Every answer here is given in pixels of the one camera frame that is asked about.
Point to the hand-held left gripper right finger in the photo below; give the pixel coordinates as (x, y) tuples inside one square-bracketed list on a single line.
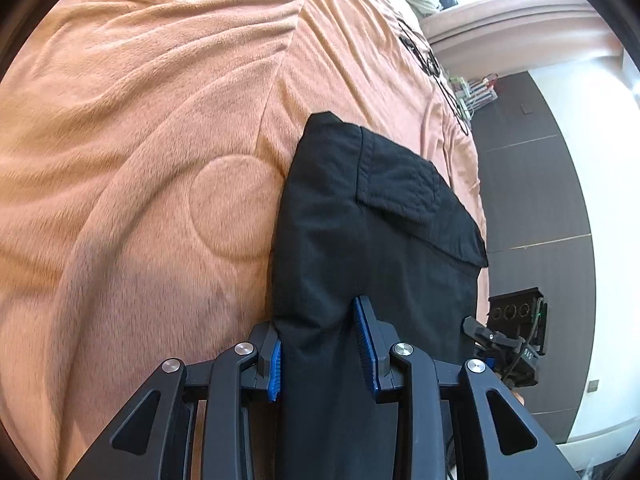
[(365, 345)]

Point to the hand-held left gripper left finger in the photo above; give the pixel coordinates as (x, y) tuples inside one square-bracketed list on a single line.
[(274, 370)]

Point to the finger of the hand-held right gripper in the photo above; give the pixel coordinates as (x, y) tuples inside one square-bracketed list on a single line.
[(492, 336)]

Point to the black pants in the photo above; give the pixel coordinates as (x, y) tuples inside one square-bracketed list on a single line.
[(380, 240)]

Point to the pink curtain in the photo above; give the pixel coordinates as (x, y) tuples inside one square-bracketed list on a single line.
[(525, 25)]

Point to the orange blanket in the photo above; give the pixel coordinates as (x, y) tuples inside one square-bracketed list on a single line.
[(150, 110)]

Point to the wall socket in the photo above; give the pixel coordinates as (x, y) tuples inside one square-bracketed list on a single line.
[(593, 385)]

